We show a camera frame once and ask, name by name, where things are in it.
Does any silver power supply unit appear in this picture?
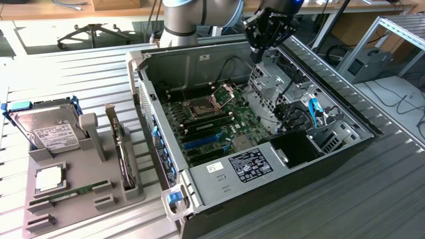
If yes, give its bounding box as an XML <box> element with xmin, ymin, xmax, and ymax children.
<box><xmin>181</xmin><ymin>143</ymin><xmax>293</xmax><ymax>209</ymax></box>

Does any silver disk bay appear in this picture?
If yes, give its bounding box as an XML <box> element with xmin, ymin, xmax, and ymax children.
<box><xmin>305</xmin><ymin>119</ymin><xmax>365</xmax><ymax>156</ymax></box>

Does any blue disk caddy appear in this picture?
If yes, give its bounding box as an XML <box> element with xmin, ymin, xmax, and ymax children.
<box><xmin>0</xmin><ymin>95</ymin><xmax>84</xmax><ymax>153</ymax></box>

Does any empty black RAM slot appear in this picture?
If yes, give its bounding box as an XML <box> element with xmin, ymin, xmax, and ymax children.
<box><xmin>181</xmin><ymin>111</ymin><xmax>232</xmax><ymax>124</ymax></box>
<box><xmin>182</xmin><ymin>115</ymin><xmax>233</xmax><ymax>128</ymax></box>

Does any blue case release latch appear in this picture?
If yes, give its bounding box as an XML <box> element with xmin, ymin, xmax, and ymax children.
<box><xmin>168</xmin><ymin>191</ymin><xmax>182</xmax><ymax>205</ymax></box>

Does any CPU socket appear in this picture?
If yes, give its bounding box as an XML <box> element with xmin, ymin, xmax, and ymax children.
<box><xmin>185</xmin><ymin>98</ymin><xmax>216</xmax><ymax>119</ymax></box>

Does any brown cardboard box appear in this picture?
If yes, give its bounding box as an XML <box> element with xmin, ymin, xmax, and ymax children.
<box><xmin>90</xmin><ymin>0</ymin><xmax>148</xmax><ymax>11</ymax></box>

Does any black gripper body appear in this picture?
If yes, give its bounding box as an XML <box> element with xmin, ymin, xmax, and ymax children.
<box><xmin>257</xmin><ymin>0</ymin><xmax>303</xmax><ymax>25</ymax></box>

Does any silver drive cage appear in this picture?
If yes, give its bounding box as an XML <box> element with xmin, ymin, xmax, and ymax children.
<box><xmin>246</xmin><ymin>48</ymin><xmax>333</xmax><ymax>130</ymax></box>

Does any grey controller box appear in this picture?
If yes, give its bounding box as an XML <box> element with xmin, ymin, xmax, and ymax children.
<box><xmin>338</xmin><ymin>47</ymin><xmax>395</xmax><ymax>85</ymax></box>

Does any black looped wire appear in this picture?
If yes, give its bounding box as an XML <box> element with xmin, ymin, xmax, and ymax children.
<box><xmin>213</xmin><ymin>56</ymin><xmax>257</xmax><ymax>84</ymax></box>

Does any silver chipset heatsink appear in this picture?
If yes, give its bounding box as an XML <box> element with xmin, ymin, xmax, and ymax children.
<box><xmin>230</xmin><ymin>136</ymin><xmax>256</xmax><ymax>152</ymax></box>

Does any low-profile graphics card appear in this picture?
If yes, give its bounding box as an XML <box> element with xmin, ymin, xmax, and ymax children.
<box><xmin>104</xmin><ymin>104</ymin><xmax>137</xmax><ymax>190</ymax></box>

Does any metal socket cover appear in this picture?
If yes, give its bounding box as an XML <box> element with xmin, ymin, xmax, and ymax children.
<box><xmin>209</xmin><ymin>84</ymin><xmax>238</xmax><ymax>110</ymax></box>

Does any green motherboard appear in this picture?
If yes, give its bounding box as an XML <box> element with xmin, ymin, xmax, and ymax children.
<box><xmin>158</xmin><ymin>82</ymin><xmax>275</xmax><ymax>167</ymax></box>

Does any open black PC case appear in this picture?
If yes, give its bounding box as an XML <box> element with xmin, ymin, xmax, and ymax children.
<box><xmin>128</xmin><ymin>39</ymin><xmax>385</xmax><ymax>239</ymax></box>

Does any aluminium slat table frame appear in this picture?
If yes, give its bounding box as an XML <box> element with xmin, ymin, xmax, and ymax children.
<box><xmin>334</xmin><ymin>13</ymin><xmax>425</xmax><ymax>84</ymax></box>

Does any black wire bundle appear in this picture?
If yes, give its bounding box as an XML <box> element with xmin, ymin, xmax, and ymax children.
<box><xmin>274</xmin><ymin>101</ymin><xmax>315</xmax><ymax>132</ymax></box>

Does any black hanging cable with plug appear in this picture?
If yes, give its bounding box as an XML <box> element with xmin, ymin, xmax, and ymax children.
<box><xmin>148</xmin><ymin>0</ymin><xmax>164</xmax><ymax>48</ymax></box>

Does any green RAM stick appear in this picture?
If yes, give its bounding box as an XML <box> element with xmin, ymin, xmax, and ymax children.
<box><xmin>28</xmin><ymin>180</ymin><xmax>112</xmax><ymax>206</ymax></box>

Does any blue SATA wire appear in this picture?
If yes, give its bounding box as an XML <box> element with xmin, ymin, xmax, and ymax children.
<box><xmin>307</xmin><ymin>98</ymin><xmax>322</xmax><ymax>129</ymax></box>

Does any black office chair base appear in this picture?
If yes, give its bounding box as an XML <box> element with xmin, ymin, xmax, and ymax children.
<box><xmin>56</xmin><ymin>23</ymin><xmax>130</xmax><ymax>50</ymax></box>

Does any silver CPU chip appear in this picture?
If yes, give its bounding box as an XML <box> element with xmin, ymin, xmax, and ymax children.
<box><xmin>33</xmin><ymin>166</ymin><xmax>66</xmax><ymax>194</ymax></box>

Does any grey parts rack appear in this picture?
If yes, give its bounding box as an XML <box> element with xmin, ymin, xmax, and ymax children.
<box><xmin>21</xmin><ymin>112</ymin><xmax>148</xmax><ymax>237</ymax></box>

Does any light wooden desk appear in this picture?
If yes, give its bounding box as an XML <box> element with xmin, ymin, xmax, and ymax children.
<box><xmin>297</xmin><ymin>0</ymin><xmax>419</xmax><ymax>49</ymax></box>
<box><xmin>0</xmin><ymin>0</ymin><xmax>166</xmax><ymax>21</ymax></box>

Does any black RAM stick white label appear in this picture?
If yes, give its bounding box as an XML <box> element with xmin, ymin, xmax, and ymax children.
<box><xmin>184</xmin><ymin>116</ymin><xmax>234</xmax><ymax>134</ymax></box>

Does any silver hard disk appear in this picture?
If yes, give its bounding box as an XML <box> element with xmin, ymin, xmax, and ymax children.
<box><xmin>8</xmin><ymin>104</ymin><xmax>82</xmax><ymax>154</ymax></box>

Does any blue expansion slot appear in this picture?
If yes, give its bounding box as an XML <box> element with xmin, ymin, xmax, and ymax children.
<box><xmin>182</xmin><ymin>130</ymin><xmax>224</xmax><ymax>151</ymax></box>

